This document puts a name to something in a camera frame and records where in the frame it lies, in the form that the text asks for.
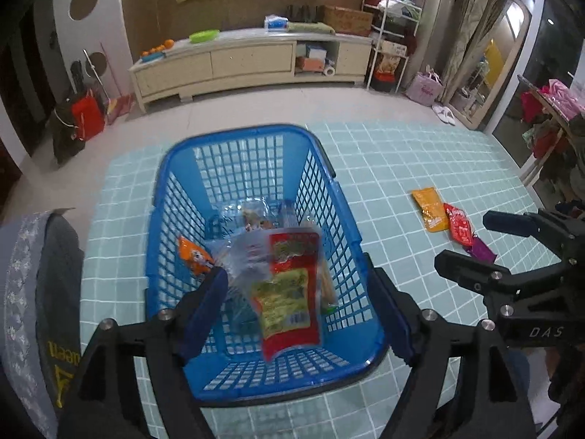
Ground red and yellow snack packet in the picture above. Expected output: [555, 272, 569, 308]
[215, 231, 323, 361]

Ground plain orange snack packet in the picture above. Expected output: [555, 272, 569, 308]
[410, 187, 449, 232]

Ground cream low cabinet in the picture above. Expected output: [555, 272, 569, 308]
[128, 27, 375, 113]

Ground clear bun packet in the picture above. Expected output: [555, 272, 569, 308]
[215, 196, 284, 239]

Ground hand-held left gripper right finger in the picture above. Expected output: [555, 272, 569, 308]
[368, 265, 535, 439]

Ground pile of clothes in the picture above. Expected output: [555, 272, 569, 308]
[521, 78, 585, 184]

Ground green folded cloth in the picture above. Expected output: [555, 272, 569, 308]
[287, 21, 336, 35]

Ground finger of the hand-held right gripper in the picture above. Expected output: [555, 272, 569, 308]
[433, 251, 567, 312]
[483, 209, 585, 261]

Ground red broom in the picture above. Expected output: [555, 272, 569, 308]
[106, 94, 135, 125]

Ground green checked tablecloth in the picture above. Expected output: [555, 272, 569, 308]
[80, 121, 567, 439]

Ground dark grey cloth yellow print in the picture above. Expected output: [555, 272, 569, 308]
[34, 213, 87, 412]

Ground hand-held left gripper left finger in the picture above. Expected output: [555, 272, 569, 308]
[57, 265, 229, 439]

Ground beige curtain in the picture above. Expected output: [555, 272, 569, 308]
[445, 0, 492, 97]

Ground purple snack packet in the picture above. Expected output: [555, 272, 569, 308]
[464, 233, 497, 265]

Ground white shelf rack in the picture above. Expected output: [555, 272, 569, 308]
[363, 0, 423, 92]

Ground orange snack packet blue print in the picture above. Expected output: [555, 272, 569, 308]
[177, 235, 215, 275]

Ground black bag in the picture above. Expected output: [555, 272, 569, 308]
[49, 98, 87, 165]

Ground cardboard box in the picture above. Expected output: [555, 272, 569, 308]
[320, 5, 374, 36]

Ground pink bag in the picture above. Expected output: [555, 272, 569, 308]
[406, 71, 444, 104]

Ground blue plastic basket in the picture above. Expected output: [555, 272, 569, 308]
[145, 123, 389, 408]

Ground standing mirror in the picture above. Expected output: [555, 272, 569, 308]
[450, 0, 533, 131]

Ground cracker packet green ends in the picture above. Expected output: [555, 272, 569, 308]
[302, 210, 341, 312]

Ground grey lace cloth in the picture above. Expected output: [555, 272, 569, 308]
[0, 208, 76, 439]

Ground red printed bag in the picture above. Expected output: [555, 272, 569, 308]
[375, 52, 407, 92]

